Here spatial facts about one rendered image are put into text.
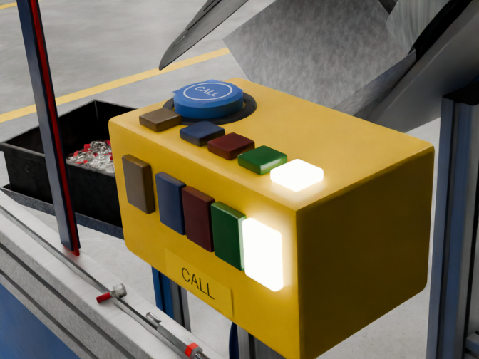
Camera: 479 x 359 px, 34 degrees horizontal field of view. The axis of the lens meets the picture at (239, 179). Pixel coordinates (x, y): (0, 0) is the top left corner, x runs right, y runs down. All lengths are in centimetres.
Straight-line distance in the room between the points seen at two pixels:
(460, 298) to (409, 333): 101
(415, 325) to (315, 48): 135
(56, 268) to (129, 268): 161
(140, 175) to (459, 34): 44
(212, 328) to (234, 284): 166
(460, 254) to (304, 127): 59
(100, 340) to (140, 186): 27
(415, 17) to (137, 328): 38
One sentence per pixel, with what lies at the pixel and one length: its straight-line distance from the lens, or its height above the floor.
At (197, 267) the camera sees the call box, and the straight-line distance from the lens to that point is 43.
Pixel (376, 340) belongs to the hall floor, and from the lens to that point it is 201.
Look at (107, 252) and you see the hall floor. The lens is 243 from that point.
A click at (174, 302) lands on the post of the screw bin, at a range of 98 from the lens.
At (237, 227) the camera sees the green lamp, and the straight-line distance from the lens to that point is 37.
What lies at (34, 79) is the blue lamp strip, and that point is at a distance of 68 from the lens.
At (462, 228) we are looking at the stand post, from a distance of 97.
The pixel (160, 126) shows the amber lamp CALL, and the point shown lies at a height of 108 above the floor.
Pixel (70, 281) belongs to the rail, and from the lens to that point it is 71.
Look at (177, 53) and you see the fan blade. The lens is 90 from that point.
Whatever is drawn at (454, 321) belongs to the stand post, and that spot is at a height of 62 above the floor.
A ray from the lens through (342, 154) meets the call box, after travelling 39.
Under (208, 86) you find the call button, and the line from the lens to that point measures 46.
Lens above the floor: 124
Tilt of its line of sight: 26 degrees down
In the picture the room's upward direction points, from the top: 4 degrees counter-clockwise
